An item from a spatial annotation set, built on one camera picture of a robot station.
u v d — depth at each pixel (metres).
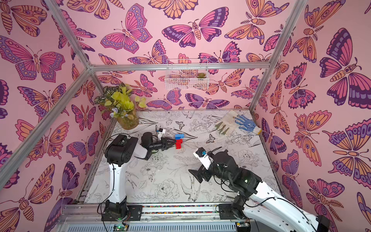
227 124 1.10
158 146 0.90
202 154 0.57
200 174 0.60
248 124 1.10
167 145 0.91
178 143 0.98
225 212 0.73
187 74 0.95
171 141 0.97
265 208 0.57
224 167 0.54
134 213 0.73
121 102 0.97
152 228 0.70
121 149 0.59
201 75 0.92
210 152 0.56
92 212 0.76
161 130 0.97
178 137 1.00
